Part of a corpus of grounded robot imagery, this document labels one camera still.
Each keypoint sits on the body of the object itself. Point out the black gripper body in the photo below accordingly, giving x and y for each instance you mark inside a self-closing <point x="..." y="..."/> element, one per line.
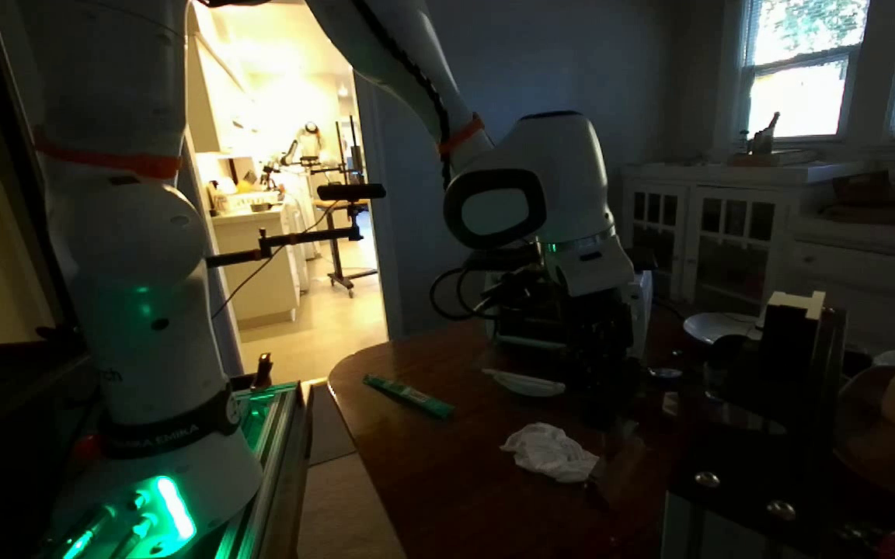
<point x="605" y="331"/>

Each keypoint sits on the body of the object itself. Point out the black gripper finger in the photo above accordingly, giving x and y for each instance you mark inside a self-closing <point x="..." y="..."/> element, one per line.
<point x="591" y="398"/>
<point x="621" y="398"/>

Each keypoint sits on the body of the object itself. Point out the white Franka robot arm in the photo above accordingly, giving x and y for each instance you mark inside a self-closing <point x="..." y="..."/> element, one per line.
<point x="139" y="312"/>

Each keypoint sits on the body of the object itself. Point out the crumpled white tissue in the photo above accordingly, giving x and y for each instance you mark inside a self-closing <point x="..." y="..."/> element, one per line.
<point x="550" y="455"/>

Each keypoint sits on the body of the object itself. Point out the white plate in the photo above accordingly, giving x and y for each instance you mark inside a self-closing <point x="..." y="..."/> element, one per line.
<point x="722" y="326"/>

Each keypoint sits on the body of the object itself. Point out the green flat packet strip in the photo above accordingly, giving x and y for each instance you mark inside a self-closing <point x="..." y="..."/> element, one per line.
<point x="412" y="394"/>

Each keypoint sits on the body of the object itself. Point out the small dark figurine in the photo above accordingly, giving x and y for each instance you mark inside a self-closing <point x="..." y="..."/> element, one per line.
<point x="761" y="135"/>

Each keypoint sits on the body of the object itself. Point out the white framed window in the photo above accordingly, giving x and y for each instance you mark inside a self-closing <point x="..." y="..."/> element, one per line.
<point x="806" y="73"/>

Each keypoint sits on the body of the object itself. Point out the white kitchen counter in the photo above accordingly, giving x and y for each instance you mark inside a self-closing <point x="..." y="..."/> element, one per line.
<point x="263" y="260"/>

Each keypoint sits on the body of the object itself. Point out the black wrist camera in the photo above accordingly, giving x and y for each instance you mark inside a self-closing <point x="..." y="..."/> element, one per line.
<point x="526" y="312"/>

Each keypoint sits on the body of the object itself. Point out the black stereo camera bar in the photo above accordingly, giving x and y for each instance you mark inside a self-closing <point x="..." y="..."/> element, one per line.
<point x="349" y="191"/>

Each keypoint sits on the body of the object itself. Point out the black camera stand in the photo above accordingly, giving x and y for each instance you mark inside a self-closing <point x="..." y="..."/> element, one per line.
<point x="301" y="240"/>

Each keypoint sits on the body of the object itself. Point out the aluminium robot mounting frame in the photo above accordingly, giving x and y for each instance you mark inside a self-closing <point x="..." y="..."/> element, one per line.
<point x="282" y="467"/>

